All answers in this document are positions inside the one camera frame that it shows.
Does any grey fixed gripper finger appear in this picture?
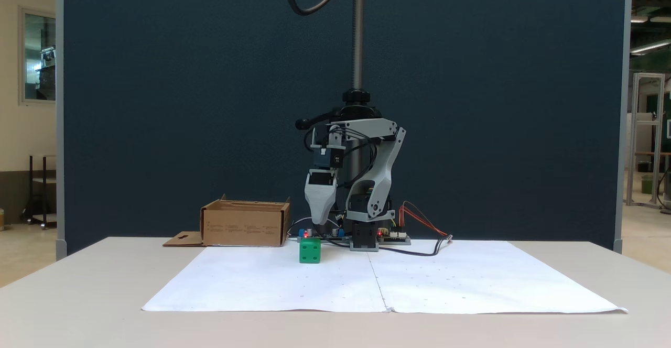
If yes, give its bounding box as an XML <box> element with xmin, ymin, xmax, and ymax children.
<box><xmin>309</xmin><ymin>203</ymin><xmax>333</xmax><ymax>236</ymax></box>

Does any green die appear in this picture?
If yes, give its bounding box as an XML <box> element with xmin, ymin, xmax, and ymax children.
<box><xmin>299</xmin><ymin>238</ymin><xmax>322</xmax><ymax>264</ymax></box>

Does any blue circuit board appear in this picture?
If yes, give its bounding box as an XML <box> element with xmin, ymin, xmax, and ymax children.
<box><xmin>296</xmin><ymin>226</ymin><xmax>348</xmax><ymax>243</ymax></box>

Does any brown cardboard box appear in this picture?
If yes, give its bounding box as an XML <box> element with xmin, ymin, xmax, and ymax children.
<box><xmin>163</xmin><ymin>194</ymin><xmax>292</xmax><ymax>248</ymax></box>

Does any white paper sheet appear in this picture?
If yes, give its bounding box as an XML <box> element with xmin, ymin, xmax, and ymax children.
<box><xmin>367</xmin><ymin>241</ymin><xmax>628</xmax><ymax>315</ymax></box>
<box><xmin>142</xmin><ymin>246</ymin><xmax>391</xmax><ymax>313</ymax></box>

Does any grey circuit board red LED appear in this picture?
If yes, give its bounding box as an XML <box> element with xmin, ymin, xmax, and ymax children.
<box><xmin>377</xmin><ymin>227</ymin><xmax>412</xmax><ymax>245</ymax></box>

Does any dark blue partition panel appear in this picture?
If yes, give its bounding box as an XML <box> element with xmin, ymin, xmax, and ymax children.
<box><xmin>55</xmin><ymin>0</ymin><xmax>632</xmax><ymax>258</ymax></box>

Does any black shelf cart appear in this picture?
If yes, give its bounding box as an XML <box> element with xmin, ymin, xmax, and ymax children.
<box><xmin>24</xmin><ymin>154</ymin><xmax>57</xmax><ymax>230</ymax></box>

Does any black and red power cable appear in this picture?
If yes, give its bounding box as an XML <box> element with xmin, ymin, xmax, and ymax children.
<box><xmin>377</xmin><ymin>200</ymin><xmax>454</xmax><ymax>257</ymax></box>

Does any black camera stand metal pole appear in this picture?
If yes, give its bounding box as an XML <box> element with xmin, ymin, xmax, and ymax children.
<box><xmin>295</xmin><ymin>0</ymin><xmax>384</xmax><ymax>181</ymax></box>

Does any framed wall window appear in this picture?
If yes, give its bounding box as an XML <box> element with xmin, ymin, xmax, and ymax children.
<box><xmin>19</xmin><ymin>6</ymin><xmax>57</xmax><ymax>105</ymax></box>

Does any aluminium frame rack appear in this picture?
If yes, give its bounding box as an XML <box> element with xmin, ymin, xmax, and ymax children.
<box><xmin>626</xmin><ymin>73</ymin><xmax>667</xmax><ymax>208</ymax></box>

